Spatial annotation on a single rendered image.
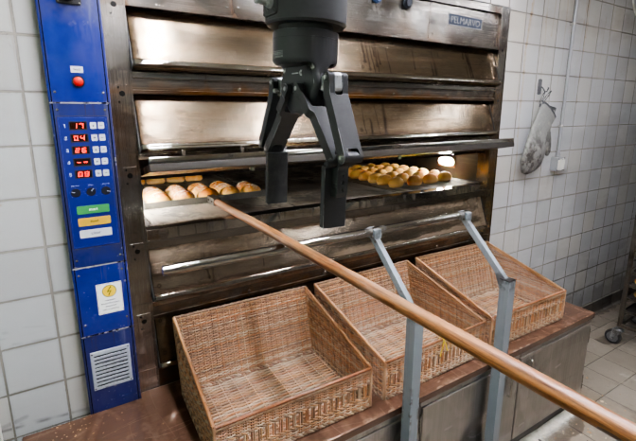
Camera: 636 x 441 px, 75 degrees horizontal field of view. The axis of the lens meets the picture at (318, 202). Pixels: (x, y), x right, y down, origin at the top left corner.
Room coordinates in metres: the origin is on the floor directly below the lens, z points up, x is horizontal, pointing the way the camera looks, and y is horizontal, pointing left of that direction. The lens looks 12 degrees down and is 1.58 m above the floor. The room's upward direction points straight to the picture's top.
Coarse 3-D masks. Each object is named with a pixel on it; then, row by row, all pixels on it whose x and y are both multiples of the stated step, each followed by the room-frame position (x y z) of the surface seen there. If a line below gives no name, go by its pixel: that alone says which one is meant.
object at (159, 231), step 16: (400, 192) 2.04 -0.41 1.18; (416, 192) 2.04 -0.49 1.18; (432, 192) 2.08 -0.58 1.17; (448, 192) 2.14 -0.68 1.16; (464, 192) 2.21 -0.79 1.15; (288, 208) 1.69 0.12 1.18; (304, 208) 1.69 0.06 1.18; (352, 208) 1.82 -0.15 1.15; (160, 224) 1.44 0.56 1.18; (176, 224) 1.44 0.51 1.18; (192, 224) 1.45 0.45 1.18; (208, 224) 1.48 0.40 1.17; (224, 224) 1.51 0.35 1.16; (240, 224) 1.54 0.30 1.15
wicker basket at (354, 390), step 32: (192, 320) 1.40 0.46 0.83; (224, 320) 1.46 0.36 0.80; (256, 320) 1.51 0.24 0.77; (288, 320) 1.58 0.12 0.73; (320, 320) 1.54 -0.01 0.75; (192, 352) 1.37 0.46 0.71; (256, 352) 1.48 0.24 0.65; (320, 352) 1.54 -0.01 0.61; (352, 352) 1.34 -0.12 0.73; (192, 384) 1.16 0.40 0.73; (224, 384) 1.36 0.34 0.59; (256, 384) 1.36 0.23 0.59; (288, 384) 1.36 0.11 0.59; (320, 384) 1.36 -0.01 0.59; (352, 384) 1.22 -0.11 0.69; (192, 416) 1.19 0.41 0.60; (224, 416) 1.20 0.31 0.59; (256, 416) 1.04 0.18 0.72; (288, 416) 1.09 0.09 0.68; (320, 416) 1.15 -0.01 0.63
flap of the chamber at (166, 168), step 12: (480, 144) 2.04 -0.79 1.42; (492, 144) 2.09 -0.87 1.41; (504, 144) 2.14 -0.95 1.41; (288, 156) 1.49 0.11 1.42; (300, 156) 1.52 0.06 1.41; (312, 156) 1.54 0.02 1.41; (324, 156) 1.57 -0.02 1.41; (372, 156) 1.69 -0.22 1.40; (384, 156) 1.80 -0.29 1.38; (396, 156) 1.92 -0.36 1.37; (144, 168) 1.32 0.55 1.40; (156, 168) 1.25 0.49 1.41; (168, 168) 1.27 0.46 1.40; (180, 168) 1.29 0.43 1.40; (192, 168) 1.31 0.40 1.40; (204, 168) 1.35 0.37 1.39; (216, 168) 1.41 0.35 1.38; (228, 168) 1.49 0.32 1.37; (240, 168) 1.58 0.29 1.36
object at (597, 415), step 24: (240, 216) 1.48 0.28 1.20; (288, 240) 1.18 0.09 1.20; (336, 264) 0.98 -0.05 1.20; (360, 288) 0.88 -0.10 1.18; (408, 312) 0.75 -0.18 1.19; (456, 336) 0.66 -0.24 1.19; (480, 360) 0.62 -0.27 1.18; (504, 360) 0.58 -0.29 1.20; (528, 384) 0.54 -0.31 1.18; (552, 384) 0.52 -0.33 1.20; (576, 408) 0.49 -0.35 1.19; (600, 408) 0.47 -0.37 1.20; (624, 432) 0.44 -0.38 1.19
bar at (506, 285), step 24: (456, 216) 1.63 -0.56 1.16; (312, 240) 1.28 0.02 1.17; (336, 240) 1.32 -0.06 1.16; (480, 240) 1.59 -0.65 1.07; (168, 264) 1.06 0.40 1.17; (192, 264) 1.08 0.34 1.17; (216, 264) 1.11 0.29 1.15; (384, 264) 1.36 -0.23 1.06; (504, 288) 1.47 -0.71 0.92; (504, 312) 1.47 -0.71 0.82; (408, 336) 1.23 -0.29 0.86; (504, 336) 1.46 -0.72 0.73; (408, 360) 1.23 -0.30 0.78; (408, 384) 1.22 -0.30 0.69; (408, 408) 1.22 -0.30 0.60; (408, 432) 1.21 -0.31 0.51
